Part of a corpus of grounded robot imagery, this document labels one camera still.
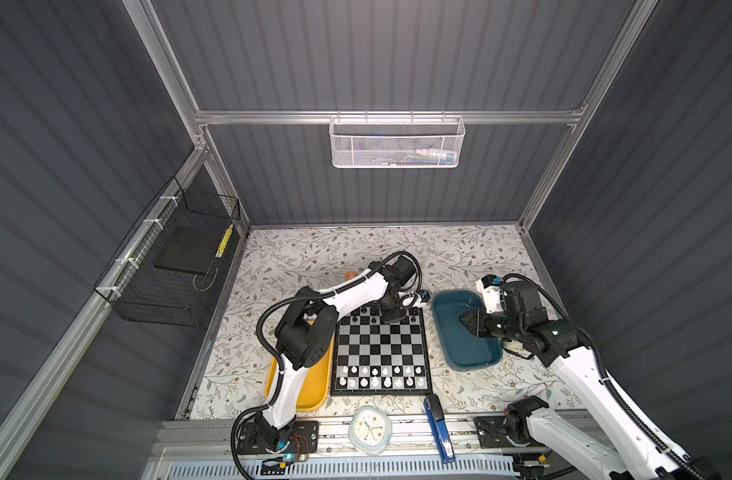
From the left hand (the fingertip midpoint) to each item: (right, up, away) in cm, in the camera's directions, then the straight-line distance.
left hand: (395, 313), depth 93 cm
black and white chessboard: (-7, -11, -8) cm, 15 cm away
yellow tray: (-23, -19, -11) cm, 31 cm away
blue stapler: (+9, -23, -20) cm, 32 cm away
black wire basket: (-58, +14, -21) cm, 63 cm away
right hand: (+18, +2, -16) cm, 24 cm away
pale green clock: (-8, -24, -20) cm, 33 cm away
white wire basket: (+3, +66, +31) cm, 73 cm away
